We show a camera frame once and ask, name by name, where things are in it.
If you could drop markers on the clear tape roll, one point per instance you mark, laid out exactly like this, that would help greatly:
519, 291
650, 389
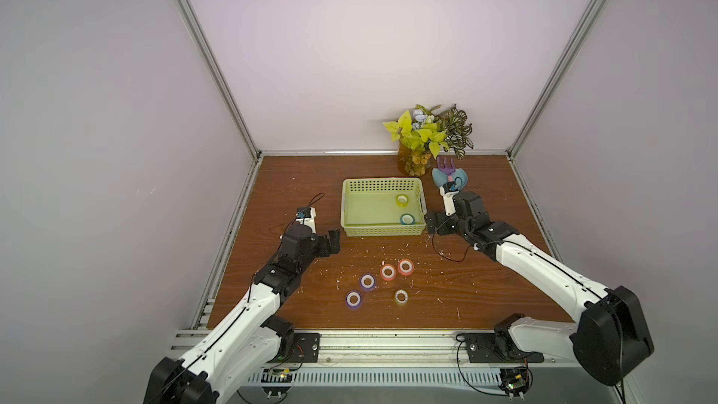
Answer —
401, 297

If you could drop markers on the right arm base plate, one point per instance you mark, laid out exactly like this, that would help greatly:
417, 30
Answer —
490, 348

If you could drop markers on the left circuit board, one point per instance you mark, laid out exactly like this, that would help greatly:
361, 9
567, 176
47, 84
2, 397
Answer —
277, 383

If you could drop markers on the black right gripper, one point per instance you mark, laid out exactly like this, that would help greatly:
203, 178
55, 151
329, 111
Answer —
440, 222

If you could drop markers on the circuit board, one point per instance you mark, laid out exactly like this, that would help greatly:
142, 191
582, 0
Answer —
515, 382
277, 383

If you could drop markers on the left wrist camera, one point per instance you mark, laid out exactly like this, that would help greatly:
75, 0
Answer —
306, 216

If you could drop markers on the blue tape roll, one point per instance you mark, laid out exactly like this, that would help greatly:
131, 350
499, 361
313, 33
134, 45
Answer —
407, 219

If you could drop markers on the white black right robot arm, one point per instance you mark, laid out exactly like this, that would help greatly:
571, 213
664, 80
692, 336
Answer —
608, 335

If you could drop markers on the right circuit board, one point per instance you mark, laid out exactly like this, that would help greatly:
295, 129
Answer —
515, 382

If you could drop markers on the amber vase with artificial plants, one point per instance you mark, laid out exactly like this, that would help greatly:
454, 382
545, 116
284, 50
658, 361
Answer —
424, 134

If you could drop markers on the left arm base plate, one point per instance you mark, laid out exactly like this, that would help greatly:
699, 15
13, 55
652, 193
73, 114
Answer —
301, 348

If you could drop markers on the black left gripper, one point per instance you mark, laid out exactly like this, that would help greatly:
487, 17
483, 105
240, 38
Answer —
334, 243

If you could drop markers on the purple tape roll front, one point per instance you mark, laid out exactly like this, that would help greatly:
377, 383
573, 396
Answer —
354, 300

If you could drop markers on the light blue toy dustpan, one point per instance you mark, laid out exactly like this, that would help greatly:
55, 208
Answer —
460, 178

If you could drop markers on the red tape roll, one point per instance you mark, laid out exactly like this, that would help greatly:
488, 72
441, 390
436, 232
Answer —
406, 267

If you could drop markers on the pink tape roll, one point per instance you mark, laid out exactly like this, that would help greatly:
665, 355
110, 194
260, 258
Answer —
388, 272

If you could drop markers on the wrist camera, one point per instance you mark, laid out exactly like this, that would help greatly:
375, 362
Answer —
306, 216
448, 191

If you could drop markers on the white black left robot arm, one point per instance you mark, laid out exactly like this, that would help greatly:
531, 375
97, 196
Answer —
251, 335

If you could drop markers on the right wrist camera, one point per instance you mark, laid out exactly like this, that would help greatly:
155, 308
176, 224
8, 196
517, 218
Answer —
448, 191

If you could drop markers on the yellow tape roll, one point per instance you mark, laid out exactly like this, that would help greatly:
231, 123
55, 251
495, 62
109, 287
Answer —
402, 200

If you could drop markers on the aluminium front rail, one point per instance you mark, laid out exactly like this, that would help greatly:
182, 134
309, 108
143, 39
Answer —
392, 348

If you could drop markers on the purple tape roll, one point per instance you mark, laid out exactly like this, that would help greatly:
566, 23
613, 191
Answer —
354, 300
368, 282

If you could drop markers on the purple pink toy rake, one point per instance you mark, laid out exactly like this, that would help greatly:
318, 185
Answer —
447, 167

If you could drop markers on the light green perforated storage basket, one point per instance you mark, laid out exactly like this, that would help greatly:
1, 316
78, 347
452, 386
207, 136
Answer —
368, 207

